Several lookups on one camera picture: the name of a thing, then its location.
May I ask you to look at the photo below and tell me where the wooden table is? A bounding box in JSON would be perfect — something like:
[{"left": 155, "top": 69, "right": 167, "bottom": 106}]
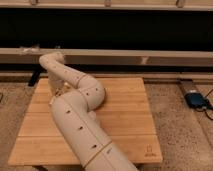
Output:
[{"left": 8, "top": 78, "right": 163, "bottom": 166}]

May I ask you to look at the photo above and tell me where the black table leg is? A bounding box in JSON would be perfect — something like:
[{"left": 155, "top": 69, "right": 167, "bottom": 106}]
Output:
[{"left": 28, "top": 66, "right": 42, "bottom": 87}]

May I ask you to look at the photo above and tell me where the black cable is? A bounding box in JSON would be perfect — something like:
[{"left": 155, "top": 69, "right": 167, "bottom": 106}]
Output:
[{"left": 195, "top": 88, "right": 213, "bottom": 121}]

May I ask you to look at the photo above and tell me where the long wooden rail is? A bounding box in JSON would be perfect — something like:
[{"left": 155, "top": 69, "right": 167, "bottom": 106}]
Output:
[{"left": 0, "top": 47, "right": 213, "bottom": 67}]

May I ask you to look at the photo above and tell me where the blue device on floor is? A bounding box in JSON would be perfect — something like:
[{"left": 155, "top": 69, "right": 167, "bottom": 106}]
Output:
[{"left": 184, "top": 93, "right": 207, "bottom": 108}]

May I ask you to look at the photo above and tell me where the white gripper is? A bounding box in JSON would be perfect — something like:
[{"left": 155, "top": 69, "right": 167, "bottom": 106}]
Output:
[{"left": 48, "top": 73, "right": 64, "bottom": 93}]

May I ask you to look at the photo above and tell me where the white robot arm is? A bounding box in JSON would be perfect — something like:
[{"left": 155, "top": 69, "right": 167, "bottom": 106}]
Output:
[{"left": 39, "top": 52, "right": 138, "bottom": 171}]

